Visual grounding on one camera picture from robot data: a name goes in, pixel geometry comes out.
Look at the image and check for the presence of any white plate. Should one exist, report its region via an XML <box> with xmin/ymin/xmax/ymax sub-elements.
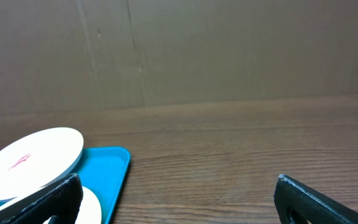
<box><xmin>0</xmin><ymin>127</ymin><xmax>84</xmax><ymax>201</ymax></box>

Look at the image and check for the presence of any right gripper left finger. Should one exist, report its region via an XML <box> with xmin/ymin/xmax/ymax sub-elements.
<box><xmin>0</xmin><ymin>173</ymin><xmax>83</xmax><ymax>224</ymax></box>

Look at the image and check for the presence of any teal plastic serving tray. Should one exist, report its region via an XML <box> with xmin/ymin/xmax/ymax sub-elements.
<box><xmin>0</xmin><ymin>147</ymin><xmax>131</xmax><ymax>224</ymax></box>

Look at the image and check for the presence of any yellow-green plate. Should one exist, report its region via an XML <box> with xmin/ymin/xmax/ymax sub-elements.
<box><xmin>0</xmin><ymin>186</ymin><xmax>102</xmax><ymax>224</ymax></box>

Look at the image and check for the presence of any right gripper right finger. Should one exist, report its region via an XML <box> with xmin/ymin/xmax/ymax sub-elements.
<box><xmin>273</xmin><ymin>174</ymin><xmax>358</xmax><ymax>224</ymax></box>

